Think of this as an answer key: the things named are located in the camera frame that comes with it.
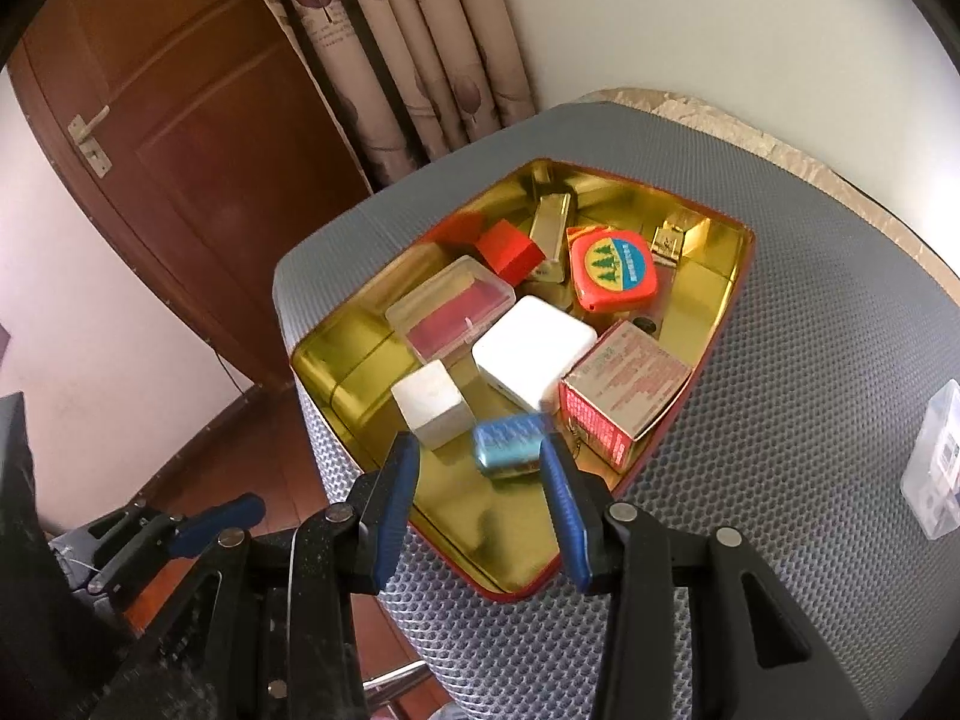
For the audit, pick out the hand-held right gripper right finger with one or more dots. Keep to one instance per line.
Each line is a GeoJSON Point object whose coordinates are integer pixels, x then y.
{"type": "Point", "coordinates": [562, 502]}

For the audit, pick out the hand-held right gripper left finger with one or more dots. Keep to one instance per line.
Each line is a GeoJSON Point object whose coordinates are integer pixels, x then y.
{"type": "Point", "coordinates": [397, 495]}

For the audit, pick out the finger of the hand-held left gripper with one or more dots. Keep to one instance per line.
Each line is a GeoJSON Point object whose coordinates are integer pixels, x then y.
{"type": "Point", "coordinates": [124, 521]}
{"type": "Point", "coordinates": [217, 521]}

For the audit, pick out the red tin with gold interior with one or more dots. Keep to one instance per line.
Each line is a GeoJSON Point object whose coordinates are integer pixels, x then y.
{"type": "Point", "coordinates": [465, 532]}

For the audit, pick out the small white cube box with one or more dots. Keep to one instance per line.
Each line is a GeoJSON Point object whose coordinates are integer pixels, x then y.
{"type": "Point", "coordinates": [427, 401]}

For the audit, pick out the brown carton with red print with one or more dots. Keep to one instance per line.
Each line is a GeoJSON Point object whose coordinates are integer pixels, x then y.
{"type": "Point", "coordinates": [622, 382]}

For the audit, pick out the white power adapter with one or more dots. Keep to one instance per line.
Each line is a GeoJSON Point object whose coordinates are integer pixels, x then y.
{"type": "Point", "coordinates": [532, 349]}

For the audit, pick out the clear box with red insert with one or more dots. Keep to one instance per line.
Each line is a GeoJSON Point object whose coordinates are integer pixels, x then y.
{"type": "Point", "coordinates": [450, 315]}

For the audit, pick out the orange tape measure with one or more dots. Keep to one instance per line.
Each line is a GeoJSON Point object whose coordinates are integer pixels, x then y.
{"type": "Point", "coordinates": [611, 266]}

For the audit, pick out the small red box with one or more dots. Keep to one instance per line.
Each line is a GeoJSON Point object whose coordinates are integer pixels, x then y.
{"type": "Point", "coordinates": [510, 251]}

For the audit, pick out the pink lip gloss gold cap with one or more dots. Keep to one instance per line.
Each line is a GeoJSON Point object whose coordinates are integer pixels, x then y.
{"type": "Point", "coordinates": [555, 232]}

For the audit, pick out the clear plastic box with label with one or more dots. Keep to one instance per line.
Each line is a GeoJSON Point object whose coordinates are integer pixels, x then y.
{"type": "Point", "coordinates": [937, 465]}

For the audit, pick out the brown wooden door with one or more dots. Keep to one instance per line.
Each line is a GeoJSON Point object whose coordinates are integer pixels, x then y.
{"type": "Point", "coordinates": [187, 127]}

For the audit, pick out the gold tablecloth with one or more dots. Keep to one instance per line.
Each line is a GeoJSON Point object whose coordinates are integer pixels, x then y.
{"type": "Point", "coordinates": [750, 127]}

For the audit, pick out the beige leaf print curtain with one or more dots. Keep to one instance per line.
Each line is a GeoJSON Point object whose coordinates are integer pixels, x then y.
{"type": "Point", "coordinates": [412, 52]}

